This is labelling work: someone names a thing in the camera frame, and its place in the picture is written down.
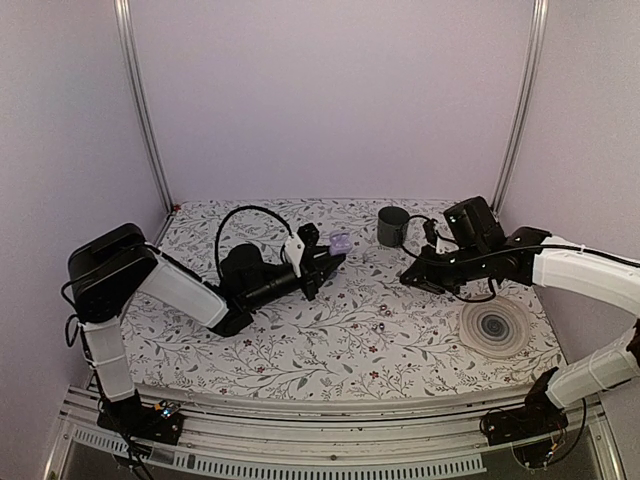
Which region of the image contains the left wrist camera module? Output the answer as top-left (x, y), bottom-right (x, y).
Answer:
top-left (284, 223), bottom-right (319, 278)

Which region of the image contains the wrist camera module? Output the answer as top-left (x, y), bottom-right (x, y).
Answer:
top-left (423, 219), bottom-right (445, 254)
top-left (284, 223), bottom-right (319, 278)

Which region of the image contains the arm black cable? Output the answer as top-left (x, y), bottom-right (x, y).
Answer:
top-left (215, 205), bottom-right (296, 276)
top-left (397, 213), bottom-right (501, 304)

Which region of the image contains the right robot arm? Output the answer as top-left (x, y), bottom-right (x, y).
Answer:
top-left (400, 196), bottom-right (639, 445)

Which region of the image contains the floral patterned table mat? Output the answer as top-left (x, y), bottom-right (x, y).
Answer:
top-left (121, 199), bottom-right (564, 401)

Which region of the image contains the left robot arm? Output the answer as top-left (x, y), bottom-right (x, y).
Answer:
top-left (61, 223), bottom-right (346, 444)

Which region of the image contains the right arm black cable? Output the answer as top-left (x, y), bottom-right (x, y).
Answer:
top-left (397, 213), bottom-right (501, 304)

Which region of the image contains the light purple round earbud case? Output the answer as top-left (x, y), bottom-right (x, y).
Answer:
top-left (329, 231), bottom-right (353, 256)

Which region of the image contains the swirl patterned glass plate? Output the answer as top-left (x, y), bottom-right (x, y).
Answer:
top-left (459, 297), bottom-right (530, 359)

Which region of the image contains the right aluminium corner post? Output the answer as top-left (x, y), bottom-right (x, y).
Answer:
top-left (491, 0), bottom-right (549, 216)

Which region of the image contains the dark grey ceramic mug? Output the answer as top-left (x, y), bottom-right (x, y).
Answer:
top-left (377, 206), bottom-right (410, 248)

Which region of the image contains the left aluminium corner post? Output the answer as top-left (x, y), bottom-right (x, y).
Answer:
top-left (113, 0), bottom-right (174, 214)

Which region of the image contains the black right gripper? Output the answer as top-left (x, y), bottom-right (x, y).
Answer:
top-left (401, 243), bottom-right (490, 296)

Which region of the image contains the aluminium corner post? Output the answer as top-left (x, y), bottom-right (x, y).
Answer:
top-left (113, 0), bottom-right (174, 214)
top-left (491, 0), bottom-right (549, 216)

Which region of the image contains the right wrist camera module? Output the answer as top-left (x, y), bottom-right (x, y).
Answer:
top-left (423, 219), bottom-right (445, 254)

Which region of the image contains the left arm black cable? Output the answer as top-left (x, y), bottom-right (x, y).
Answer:
top-left (215, 205), bottom-right (296, 276)

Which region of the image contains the aluminium front rail frame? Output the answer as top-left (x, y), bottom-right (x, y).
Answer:
top-left (44, 386), bottom-right (626, 479)

